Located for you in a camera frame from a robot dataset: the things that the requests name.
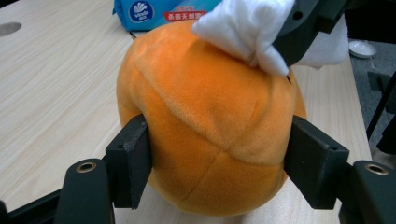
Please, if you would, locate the blue wet wipe pack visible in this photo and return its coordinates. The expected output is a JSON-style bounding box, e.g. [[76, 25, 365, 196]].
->
[[112, 0, 223, 33]]

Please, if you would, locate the black metal stand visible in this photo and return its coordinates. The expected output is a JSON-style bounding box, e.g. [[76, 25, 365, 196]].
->
[[365, 70, 396, 157]]

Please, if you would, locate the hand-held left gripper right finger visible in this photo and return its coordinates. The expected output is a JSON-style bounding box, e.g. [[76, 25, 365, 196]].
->
[[283, 115, 350, 210]]

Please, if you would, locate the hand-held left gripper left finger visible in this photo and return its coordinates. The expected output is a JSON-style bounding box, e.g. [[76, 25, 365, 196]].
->
[[104, 113, 153, 210]]

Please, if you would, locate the orange plush toy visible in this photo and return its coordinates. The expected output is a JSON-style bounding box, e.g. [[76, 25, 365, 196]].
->
[[116, 20, 307, 217]]

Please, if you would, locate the white round dish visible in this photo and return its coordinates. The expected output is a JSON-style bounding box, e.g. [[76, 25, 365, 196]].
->
[[348, 39, 377, 60]]

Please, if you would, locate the white wet wipe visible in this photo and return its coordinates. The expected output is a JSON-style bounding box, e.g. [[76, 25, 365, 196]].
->
[[191, 0, 349, 77]]

